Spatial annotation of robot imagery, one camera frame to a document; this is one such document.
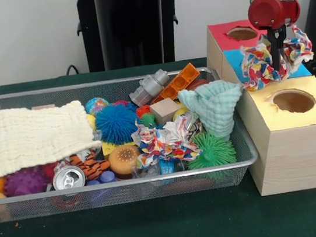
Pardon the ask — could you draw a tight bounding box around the light blue muslin cloth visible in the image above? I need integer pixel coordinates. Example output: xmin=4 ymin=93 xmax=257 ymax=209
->
xmin=176 ymin=79 xmax=249 ymax=147

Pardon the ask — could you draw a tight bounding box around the silver drink can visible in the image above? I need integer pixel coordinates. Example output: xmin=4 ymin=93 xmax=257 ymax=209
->
xmin=50 ymin=163 xmax=87 ymax=192

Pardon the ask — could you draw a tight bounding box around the colourful printed paper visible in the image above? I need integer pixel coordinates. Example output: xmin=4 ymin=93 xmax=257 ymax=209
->
xmin=233 ymin=22 xmax=316 ymax=93
xmin=128 ymin=111 xmax=204 ymax=169

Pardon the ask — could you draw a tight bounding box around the looped black cable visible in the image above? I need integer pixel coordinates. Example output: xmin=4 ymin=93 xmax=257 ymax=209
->
xmin=64 ymin=64 xmax=79 ymax=76

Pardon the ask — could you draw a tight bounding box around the green spiky ball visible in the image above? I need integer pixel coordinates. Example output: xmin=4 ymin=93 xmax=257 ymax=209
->
xmin=182 ymin=127 xmax=238 ymax=172

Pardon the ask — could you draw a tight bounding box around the toy burger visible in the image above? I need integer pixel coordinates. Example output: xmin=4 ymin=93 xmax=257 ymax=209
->
xmin=106 ymin=143 xmax=144 ymax=182

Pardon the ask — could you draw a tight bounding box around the cream muslin cloth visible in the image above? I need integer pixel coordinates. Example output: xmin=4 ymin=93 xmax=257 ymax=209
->
xmin=0 ymin=93 xmax=106 ymax=183

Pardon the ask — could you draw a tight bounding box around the large blue spiky ball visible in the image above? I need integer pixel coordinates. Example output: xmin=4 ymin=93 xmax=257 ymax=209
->
xmin=93 ymin=100 xmax=143 ymax=148

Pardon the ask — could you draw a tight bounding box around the wooden box with three holes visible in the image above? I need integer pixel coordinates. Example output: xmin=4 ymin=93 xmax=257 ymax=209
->
xmin=202 ymin=9 xmax=316 ymax=202

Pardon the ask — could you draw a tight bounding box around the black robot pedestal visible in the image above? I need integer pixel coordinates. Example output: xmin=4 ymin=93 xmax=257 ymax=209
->
xmin=66 ymin=0 xmax=199 ymax=76

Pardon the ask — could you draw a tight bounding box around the plain wooden cube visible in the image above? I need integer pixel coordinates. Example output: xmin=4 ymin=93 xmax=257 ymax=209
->
xmin=149 ymin=96 xmax=183 ymax=126

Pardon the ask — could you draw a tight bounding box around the wire mesh bin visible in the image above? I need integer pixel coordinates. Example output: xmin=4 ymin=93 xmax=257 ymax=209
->
xmin=0 ymin=60 xmax=264 ymax=223

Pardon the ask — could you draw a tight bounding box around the orange toy block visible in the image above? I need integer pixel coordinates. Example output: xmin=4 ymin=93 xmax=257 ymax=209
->
xmin=146 ymin=62 xmax=204 ymax=105

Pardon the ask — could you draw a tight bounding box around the silver grey plastic toy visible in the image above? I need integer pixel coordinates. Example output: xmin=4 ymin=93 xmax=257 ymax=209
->
xmin=126 ymin=68 xmax=173 ymax=108

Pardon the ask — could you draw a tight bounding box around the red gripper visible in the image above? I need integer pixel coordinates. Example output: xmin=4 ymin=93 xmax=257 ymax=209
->
xmin=245 ymin=0 xmax=309 ymax=73

